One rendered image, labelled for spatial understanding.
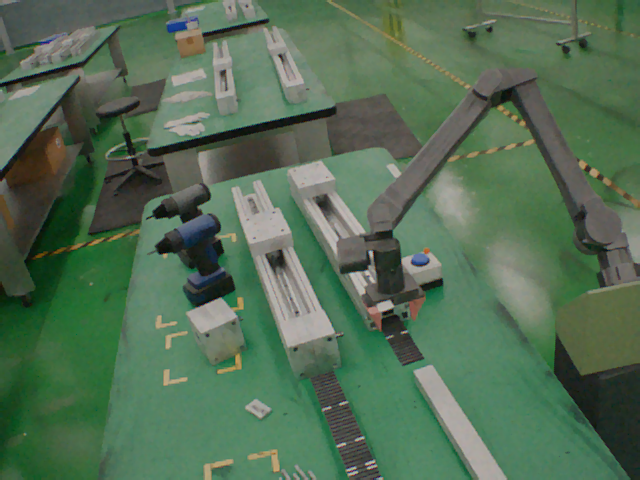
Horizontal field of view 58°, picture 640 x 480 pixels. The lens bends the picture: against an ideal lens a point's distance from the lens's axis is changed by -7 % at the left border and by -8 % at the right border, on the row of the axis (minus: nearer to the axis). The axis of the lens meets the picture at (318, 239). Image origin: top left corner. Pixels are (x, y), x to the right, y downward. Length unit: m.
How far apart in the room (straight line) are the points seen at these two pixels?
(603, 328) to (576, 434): 0.20
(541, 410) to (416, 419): 0.23
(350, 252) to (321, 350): 0.21
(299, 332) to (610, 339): 0.62
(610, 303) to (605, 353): 0.12
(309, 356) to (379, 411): 0.19
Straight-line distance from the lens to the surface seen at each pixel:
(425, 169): 1.29
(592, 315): 1.19
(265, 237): 1.60
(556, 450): 1.14
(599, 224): 1.28
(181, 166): 3.06
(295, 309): 1.42
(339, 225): 1.74
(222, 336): 1.39
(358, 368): 1.32
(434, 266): 1.49
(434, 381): 1.22
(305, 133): 3.03
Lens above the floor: 1.65
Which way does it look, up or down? 29 degrees down
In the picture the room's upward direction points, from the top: 11 degrees counter-clockwise
